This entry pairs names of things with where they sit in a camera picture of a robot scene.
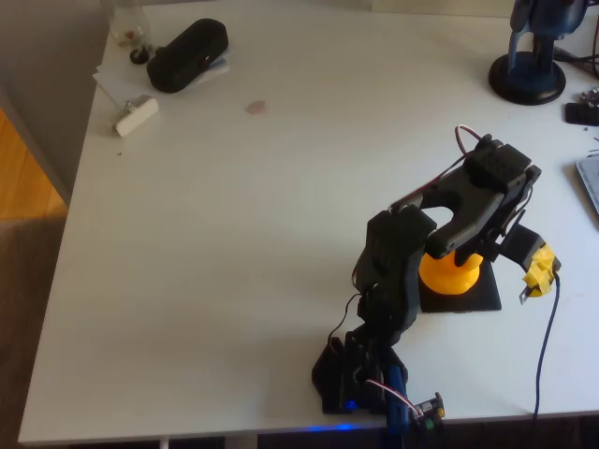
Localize orange plastic object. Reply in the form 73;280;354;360
417;250;485;297

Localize black square mat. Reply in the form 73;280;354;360
418;259;503;314

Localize grey laptop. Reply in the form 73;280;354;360
575;153;599;216

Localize black phone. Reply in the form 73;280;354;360
563;101;599;127

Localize blue stand with black base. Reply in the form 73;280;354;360
488;0;589;107

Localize motor controller board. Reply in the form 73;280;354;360
411;391;446;434

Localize blue table clamp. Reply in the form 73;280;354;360
384;364;417;449

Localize black oblong case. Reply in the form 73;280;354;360
146;17;230;94

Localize white power bank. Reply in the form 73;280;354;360
111;94;160;138

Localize white paper sheets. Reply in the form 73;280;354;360
92;51;231;107

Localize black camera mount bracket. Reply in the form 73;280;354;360
498;224;548;277

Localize camera wrapped in yellow tape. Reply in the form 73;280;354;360
518;247;562;306

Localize red white wrist servo cable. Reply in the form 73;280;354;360
454;123;486;158

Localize black camera cable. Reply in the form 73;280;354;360
532;273;562;421

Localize red white base servo cable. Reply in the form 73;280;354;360
363;377;422;417

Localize black desk cables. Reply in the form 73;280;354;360
551;44;599;80

